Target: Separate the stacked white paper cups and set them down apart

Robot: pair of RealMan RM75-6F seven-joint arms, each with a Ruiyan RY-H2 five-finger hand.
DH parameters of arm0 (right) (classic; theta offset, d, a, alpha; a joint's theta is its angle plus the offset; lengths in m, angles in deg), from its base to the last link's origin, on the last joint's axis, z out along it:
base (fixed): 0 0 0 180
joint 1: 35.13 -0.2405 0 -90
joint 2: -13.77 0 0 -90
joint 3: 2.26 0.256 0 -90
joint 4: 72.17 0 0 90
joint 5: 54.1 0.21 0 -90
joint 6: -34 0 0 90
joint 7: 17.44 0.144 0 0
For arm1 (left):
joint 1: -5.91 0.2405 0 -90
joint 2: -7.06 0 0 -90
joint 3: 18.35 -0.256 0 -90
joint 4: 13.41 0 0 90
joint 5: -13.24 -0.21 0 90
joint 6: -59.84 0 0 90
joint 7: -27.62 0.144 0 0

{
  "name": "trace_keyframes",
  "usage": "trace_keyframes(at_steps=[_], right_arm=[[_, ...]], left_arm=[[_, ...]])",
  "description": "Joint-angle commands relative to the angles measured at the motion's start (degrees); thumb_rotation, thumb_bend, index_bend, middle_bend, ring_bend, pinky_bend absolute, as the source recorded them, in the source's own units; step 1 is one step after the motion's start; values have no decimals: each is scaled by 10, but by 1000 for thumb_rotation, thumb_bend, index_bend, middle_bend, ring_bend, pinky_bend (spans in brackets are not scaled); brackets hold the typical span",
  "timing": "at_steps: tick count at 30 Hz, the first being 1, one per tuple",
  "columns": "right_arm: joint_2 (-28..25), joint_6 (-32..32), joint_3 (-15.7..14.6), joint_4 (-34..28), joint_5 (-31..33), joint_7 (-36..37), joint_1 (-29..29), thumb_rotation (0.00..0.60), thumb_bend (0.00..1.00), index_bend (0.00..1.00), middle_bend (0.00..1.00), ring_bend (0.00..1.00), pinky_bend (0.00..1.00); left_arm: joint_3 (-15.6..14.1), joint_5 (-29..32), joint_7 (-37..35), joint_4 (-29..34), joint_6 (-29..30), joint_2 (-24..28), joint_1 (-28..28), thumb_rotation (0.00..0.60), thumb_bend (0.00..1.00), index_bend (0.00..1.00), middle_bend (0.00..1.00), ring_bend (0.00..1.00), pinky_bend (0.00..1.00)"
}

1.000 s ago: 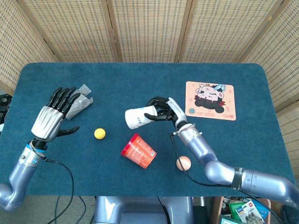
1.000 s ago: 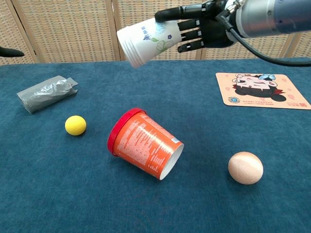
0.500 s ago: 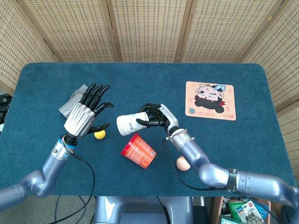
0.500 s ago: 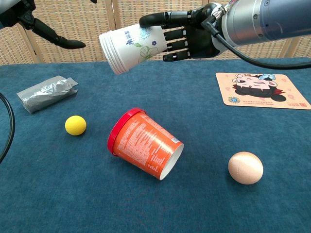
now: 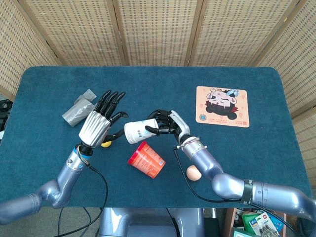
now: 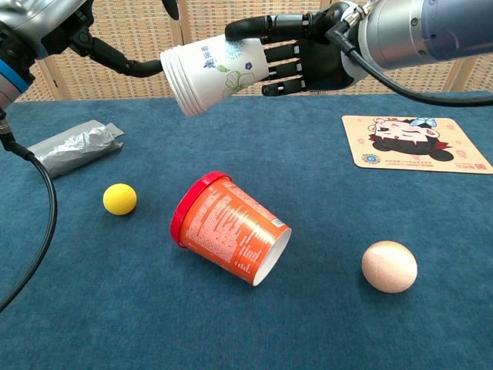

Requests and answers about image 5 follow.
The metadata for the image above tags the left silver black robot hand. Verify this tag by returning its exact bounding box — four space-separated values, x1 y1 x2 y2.
78 90 130 149

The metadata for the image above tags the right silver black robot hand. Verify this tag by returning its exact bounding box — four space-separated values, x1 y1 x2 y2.
145 109 191 143

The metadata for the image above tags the plain white paper cup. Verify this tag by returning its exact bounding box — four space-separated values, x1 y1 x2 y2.
125 122 133 144
125 122 134 144
124 123 132 144

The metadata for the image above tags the white paper cup green print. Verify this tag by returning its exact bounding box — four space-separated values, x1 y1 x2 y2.
126 121 135 144

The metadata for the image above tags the white paper cup blue print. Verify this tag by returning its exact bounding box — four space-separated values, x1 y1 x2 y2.
129 118 159 144

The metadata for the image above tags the crumpled grey foil packet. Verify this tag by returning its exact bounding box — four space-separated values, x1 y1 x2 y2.
62 89 97 128

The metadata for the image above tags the blue velvet tablecloth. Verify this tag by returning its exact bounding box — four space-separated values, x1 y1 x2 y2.
0 66 312 202

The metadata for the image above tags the cartoon girl mouse pad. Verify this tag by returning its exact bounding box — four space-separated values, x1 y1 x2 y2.
196 85 250 128

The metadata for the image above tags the orange tub with red lid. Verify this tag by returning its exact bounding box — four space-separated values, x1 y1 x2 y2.
127 141 166 179

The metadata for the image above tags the peach egg-shaped ball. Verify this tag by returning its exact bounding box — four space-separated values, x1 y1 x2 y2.
186 165 202 181

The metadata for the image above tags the black equipment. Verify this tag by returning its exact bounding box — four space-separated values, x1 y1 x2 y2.
0 98 12 139

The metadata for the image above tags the black tape band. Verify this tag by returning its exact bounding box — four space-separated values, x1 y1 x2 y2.
243 179 255 204

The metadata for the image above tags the silver robot torso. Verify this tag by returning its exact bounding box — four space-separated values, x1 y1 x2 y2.
98 207 205 237

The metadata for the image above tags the wooden storage crate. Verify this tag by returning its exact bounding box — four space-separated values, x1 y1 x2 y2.
226 207 316 237

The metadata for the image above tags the green white snack packet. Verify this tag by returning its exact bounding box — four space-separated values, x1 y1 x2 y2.
241 213 260 232

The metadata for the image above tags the hardware blister card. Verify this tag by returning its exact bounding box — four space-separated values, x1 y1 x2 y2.
256 212 281 237

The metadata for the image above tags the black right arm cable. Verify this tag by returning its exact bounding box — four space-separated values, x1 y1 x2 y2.
172 146 301 234

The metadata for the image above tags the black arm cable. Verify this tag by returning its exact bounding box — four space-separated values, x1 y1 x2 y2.
172 146 301 234
58 161 109 237

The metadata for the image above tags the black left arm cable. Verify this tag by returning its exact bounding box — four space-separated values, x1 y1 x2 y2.
58 161 109 237

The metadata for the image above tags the black floor cable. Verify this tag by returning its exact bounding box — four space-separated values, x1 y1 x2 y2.
82 207 104 224

